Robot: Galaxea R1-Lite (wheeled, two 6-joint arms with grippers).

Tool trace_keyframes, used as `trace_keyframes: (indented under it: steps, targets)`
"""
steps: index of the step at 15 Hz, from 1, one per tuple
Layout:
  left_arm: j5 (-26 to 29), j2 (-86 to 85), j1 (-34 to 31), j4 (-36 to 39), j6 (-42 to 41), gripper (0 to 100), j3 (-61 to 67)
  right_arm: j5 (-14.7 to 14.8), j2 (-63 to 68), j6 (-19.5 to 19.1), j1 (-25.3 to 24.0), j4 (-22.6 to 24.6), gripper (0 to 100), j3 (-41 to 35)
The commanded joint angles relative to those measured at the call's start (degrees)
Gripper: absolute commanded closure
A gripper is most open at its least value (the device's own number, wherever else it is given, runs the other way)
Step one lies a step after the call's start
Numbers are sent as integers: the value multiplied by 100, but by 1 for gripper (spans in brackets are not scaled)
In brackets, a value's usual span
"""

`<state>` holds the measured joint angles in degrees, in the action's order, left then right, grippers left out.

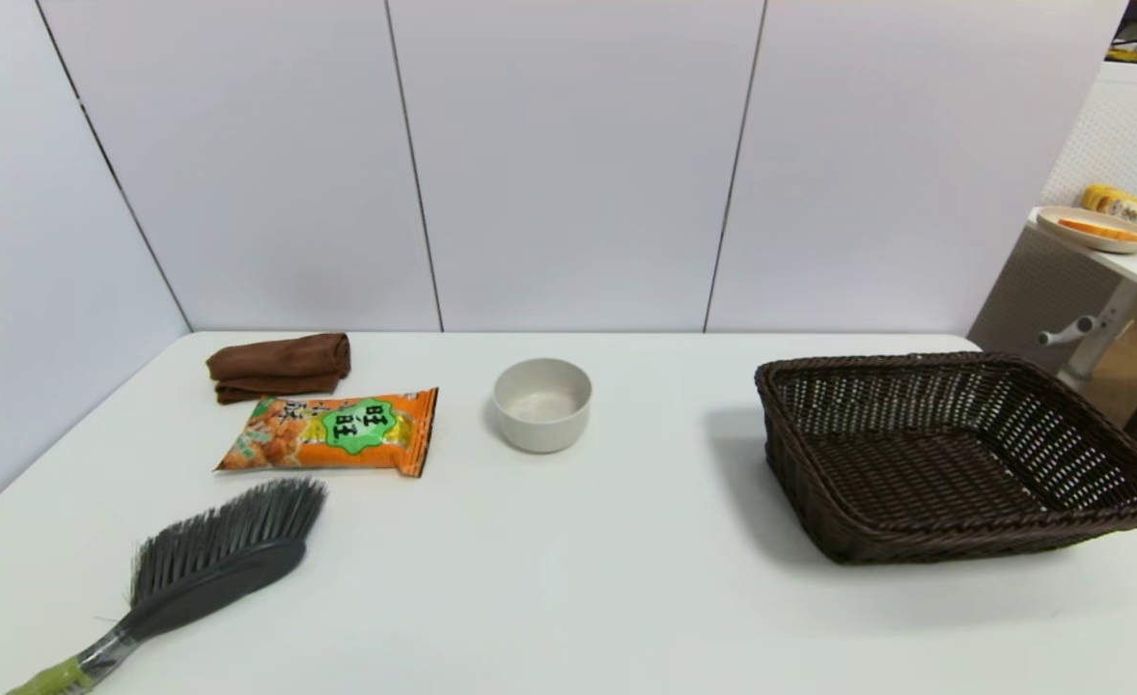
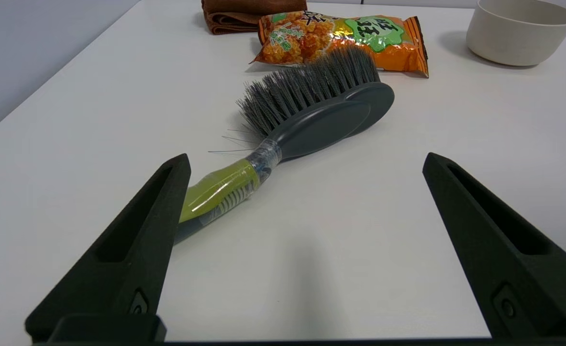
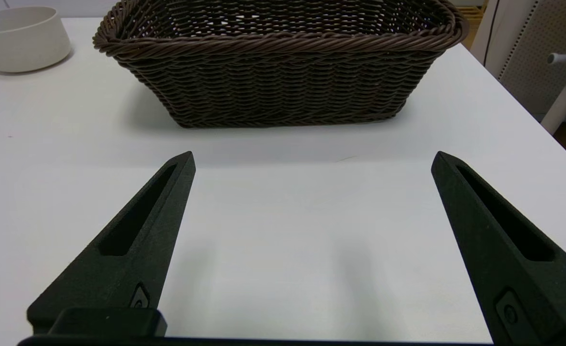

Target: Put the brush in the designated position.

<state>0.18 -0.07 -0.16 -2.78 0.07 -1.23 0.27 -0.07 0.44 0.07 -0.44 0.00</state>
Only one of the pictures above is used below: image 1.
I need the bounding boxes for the grey brush with green handle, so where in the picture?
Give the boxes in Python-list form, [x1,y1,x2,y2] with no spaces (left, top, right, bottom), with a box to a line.
[4,476,328,695]

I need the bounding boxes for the white round bowl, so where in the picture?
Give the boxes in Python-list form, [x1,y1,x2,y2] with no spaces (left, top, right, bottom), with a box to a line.
[492,358,594,455]

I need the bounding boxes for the orange snack bag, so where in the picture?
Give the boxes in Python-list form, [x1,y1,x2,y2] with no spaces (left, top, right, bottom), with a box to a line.
[213,387,440,479]

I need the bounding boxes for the folded brown towel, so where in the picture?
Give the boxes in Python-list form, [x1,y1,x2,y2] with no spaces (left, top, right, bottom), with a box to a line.
[206,333,352,404]

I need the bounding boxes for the dark brown wicker basket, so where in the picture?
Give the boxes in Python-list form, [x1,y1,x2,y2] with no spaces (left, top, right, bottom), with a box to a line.
[755,351,1137,566]

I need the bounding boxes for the white perforated partition panel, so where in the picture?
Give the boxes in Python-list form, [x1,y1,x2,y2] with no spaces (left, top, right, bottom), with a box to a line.
[969,63,1137,379]

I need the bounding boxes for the beige plate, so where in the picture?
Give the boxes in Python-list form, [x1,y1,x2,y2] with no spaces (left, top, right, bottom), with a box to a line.
[1037,206,1137,255]

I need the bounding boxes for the orange food slice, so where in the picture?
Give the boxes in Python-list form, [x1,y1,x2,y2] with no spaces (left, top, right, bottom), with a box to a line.
[1058,217,1137,242]

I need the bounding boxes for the yellow packet on side table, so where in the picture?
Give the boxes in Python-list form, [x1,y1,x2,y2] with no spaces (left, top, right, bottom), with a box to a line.
[1080,183,1137,234]

